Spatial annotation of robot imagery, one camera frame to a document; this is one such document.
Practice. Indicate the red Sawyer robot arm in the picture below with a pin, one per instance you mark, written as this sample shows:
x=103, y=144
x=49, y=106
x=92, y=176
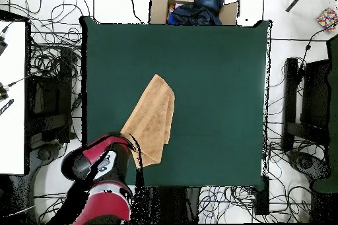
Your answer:
x=105, y=201

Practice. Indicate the colourful patterned item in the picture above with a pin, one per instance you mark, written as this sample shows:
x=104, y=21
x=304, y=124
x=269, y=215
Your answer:
x=327, y=19

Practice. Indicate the black frame stand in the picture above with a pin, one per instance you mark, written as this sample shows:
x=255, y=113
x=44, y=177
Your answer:
x=315, y=95
x=50, y=98

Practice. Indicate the white table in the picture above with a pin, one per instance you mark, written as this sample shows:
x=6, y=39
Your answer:
x=13, y=130

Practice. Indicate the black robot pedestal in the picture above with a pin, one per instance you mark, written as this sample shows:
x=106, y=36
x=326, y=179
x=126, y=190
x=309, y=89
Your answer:
x=169, y=204

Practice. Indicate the black box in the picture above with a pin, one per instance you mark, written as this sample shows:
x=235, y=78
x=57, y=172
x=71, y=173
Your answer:
x=262, y=196

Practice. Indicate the dark blue clothing pile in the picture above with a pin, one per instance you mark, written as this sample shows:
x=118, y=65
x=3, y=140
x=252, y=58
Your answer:
x=200, y=11

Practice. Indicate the dark green table cloth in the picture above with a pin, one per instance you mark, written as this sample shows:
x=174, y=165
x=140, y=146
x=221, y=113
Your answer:
x=126, y=64
x=333, y=130

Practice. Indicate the brown cardboard box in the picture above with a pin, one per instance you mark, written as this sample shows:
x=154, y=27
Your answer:
x=158, y=8

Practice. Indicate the black strip with white marks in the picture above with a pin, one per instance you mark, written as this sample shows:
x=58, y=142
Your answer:
x=6, y=106

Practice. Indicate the tan terry towel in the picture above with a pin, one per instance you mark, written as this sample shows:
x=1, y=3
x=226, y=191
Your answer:
x=153, y=114

